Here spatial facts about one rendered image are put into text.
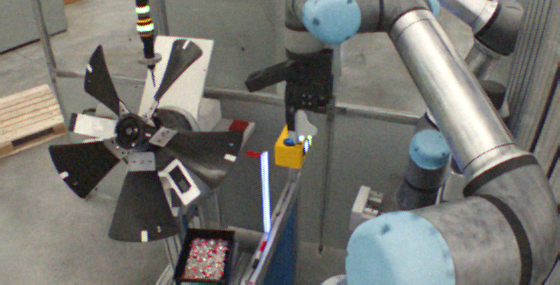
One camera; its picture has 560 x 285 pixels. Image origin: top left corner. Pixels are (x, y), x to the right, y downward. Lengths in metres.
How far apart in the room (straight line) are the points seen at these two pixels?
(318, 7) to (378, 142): 1.43
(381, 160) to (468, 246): 1.64
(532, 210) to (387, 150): 1.56
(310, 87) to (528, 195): 0.44
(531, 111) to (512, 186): 0.30
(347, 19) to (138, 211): 0.98
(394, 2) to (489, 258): 0.40
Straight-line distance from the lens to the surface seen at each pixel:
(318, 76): 0.75
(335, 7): 0.57
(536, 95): 0.73
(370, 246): 0.39
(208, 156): 1.26
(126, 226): 1.37
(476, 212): 0.41
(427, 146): 1.18
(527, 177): 0.48
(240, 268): 2.33
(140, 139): 1.32
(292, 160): 1.47
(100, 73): 1.51
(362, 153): 2.00
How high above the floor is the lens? 1.89
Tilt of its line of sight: 31 degrees down
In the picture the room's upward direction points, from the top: straight up
